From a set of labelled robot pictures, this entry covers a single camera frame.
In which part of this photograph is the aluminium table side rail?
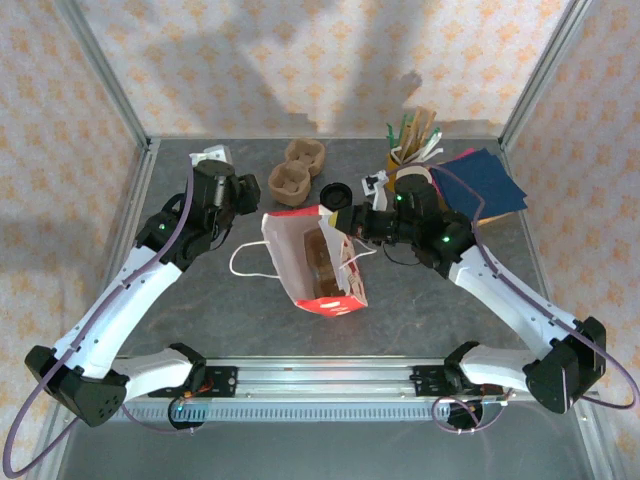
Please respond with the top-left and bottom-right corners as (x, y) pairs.
(499, 142), (571, 360)
(82, 147), (160, 362)

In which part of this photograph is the yellow stirrer holder cup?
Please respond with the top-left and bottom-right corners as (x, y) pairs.
(383, 151), (404, 191)

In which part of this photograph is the grey slotted cable duct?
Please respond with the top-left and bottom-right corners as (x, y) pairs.
(122, 401), (501, 422)

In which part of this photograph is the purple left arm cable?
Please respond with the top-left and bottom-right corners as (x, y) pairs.
(0, 154), (197, 476)

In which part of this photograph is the black cup lid stack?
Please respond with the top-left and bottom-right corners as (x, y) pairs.
(319, 182), (354, 211)

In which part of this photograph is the navy blue napkin stack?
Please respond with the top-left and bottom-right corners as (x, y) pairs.
(430, 148), (529, 225)

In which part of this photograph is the aluminium frame post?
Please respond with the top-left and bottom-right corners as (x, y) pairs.
(52, 0), (154, 151)
(498, 0), (596, 150)

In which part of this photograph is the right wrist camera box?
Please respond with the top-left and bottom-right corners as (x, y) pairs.
(361, 169), (392, 211)

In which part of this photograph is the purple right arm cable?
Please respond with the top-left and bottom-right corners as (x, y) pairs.
(382, 162), (640, 435)

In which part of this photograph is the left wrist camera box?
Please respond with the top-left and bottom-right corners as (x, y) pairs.
(188, 144), (234, 169)

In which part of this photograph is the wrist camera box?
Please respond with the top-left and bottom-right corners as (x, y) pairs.
(188, 144), (234, 169)
(361, 169), (392, 211)

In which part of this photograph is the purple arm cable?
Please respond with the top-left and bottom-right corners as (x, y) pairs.
(0, 154), (197, 476)
(382, 162), (640, 435)

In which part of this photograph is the red paper gift bag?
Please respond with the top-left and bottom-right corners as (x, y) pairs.
(228, 204), (379, 320)

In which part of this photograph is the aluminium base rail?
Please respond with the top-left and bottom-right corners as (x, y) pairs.
(119, 355), (600, 401)

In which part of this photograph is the brown pulp cup carrier stack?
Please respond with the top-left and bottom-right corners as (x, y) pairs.
(267, 138), (327, 208)

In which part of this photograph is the white wrapped straw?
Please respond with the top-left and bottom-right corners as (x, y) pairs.
(412, 144), (445, 164)
(414, 127), (443, 160)

